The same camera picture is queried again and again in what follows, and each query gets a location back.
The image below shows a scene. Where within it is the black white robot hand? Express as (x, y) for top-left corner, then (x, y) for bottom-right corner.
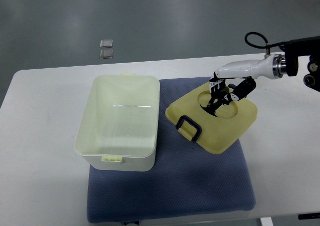
(203, 56), (278, 116)

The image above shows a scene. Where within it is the yellow storage box lid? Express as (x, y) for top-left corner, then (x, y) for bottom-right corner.
(165, 82), (258, 154)

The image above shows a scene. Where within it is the white storage box base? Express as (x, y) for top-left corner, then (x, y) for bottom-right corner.
(74, 74), (160, 171)

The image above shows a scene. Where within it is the blue quilted mat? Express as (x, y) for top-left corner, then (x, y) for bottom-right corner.
(87, 77), (256, 223)

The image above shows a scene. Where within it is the upper metal floor plate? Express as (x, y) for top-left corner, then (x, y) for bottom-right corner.
(99, 39), (113, 48)

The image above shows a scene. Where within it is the metal floor plate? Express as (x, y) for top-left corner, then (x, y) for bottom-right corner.
(99, 39), (113, 48)
(99, 49), (114, 59)

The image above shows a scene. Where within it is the lower metal floor plate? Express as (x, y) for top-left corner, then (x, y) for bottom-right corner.
(99, 49), (114, 59)

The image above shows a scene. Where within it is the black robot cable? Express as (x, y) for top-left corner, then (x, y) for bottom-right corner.
(244, 32), (287, 55)

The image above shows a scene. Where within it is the black table bracket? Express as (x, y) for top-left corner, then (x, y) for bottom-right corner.
(298, 212), (320, 220)

